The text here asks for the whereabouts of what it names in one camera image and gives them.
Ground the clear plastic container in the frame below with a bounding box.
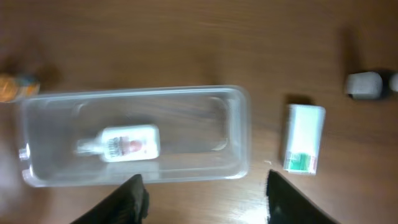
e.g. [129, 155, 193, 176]
[17, 85, 251, 187]

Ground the small jar gold lid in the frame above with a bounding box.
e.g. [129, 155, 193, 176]
[1, 73, 40, 103]

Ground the white lotion bottle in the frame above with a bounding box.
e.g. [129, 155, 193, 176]
[75, 124, 160, 162]

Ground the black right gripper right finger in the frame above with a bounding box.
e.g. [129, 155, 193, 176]
[266, 169, 338, 224]

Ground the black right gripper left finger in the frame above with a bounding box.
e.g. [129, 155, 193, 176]
[72, 174, 149, 224]

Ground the white green medicine box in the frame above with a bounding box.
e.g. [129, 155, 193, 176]
[283, 104, 326, 175]

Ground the dark bottle white cap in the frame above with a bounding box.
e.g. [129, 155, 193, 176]
[345, 70, 397, 100]

